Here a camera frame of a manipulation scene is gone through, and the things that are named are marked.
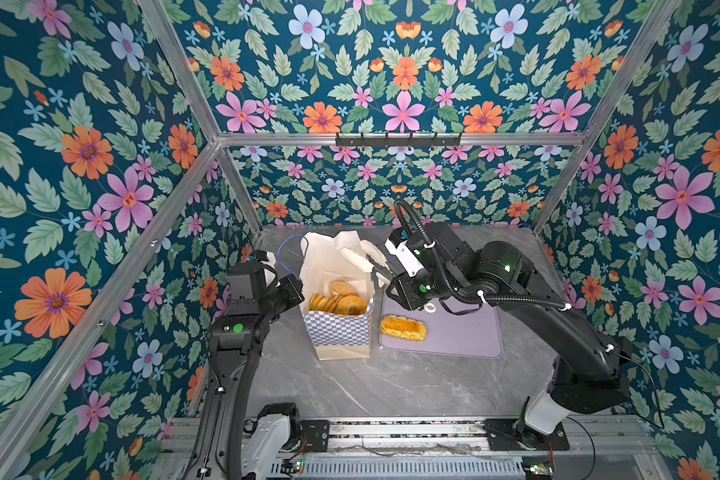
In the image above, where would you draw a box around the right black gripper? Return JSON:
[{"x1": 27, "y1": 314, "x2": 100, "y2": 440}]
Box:
[{"x1": 380, "y1": 269, "x2": 463, "y2": 312}]

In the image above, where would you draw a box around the round orange bun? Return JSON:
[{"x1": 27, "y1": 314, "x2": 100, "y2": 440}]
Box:
[{"x1": 328, "y1": 280, "x2": 358, "y2": 297}]

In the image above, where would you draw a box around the checkered paper bag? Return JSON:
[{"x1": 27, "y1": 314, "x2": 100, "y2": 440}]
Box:
[{"x1": 295, "y1": 231, "x2": 375, "y2": 361}]

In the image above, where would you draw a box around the braided pastry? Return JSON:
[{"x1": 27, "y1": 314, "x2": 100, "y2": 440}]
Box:
[{"x1": 380, "y1": 315, "x2": 428, "y2": 342}]

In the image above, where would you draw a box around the lavender plastic tray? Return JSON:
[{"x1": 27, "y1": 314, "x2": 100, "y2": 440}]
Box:
[{"x1": 379, "y1": 295, "x2": 504, "y2": 360}]

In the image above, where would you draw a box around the ridged long bread roll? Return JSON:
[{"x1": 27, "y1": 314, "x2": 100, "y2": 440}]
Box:
[{"x1": 309, "y1": 294, "x2": 336, "y2": 313}]

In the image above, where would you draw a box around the ring shaped pretzel bread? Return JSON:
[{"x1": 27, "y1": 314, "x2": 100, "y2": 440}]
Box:
[{"x1": 334, "y1": 295, "x2": 367, "y2": 316}]

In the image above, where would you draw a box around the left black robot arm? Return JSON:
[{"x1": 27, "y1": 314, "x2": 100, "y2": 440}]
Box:
[{"x1": 183, "y1": 273, "x2": 304, "y2": 479}]

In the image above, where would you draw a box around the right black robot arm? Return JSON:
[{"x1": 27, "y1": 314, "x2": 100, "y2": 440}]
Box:
[{"x1": 347, "y1": 223, "x2": 632, "y2": 443}]

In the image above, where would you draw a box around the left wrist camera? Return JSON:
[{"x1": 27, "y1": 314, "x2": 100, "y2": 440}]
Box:
[{"x1": 227, "y1": 250, "x2": 278, "y2": 300}]

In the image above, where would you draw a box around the black hook rail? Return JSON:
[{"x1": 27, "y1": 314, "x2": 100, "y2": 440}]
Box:
[{"x1": 334, "y1": 132, "x2": 462, "y2": 149}]

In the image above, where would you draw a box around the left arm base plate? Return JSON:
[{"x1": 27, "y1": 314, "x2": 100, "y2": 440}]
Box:
[{"x1": 298, "y1": 419, "x2": 331, "y2": 453}]

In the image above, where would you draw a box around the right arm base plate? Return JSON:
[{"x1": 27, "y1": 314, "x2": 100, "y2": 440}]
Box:
[{"x1": 482, "y1": 418, "x2": 570, "y2": 452}]

